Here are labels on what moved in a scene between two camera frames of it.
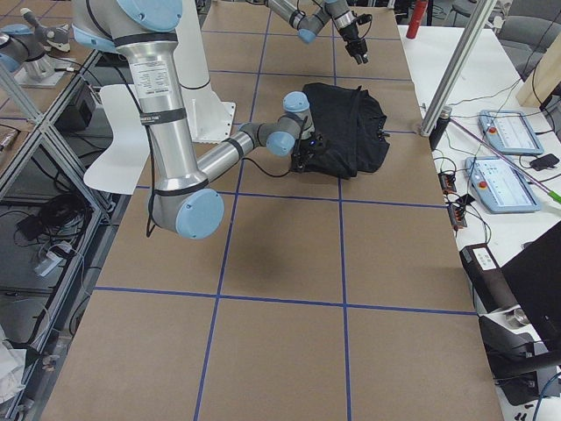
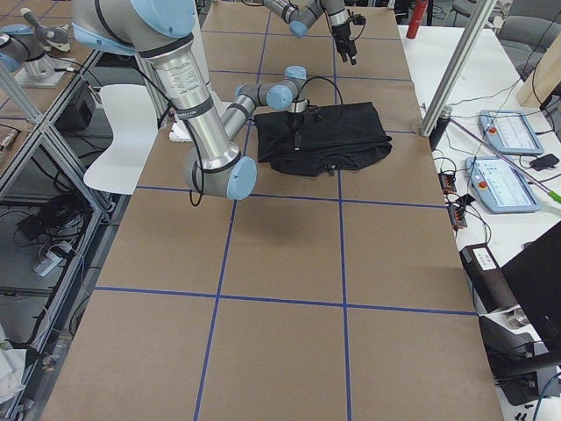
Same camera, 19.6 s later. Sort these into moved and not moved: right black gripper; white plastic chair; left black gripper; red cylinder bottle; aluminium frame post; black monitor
Moved: left black gripper; right black gripper
Not moved: red cylinder bottle; aluminium frame post; white plastic chair; black monitor
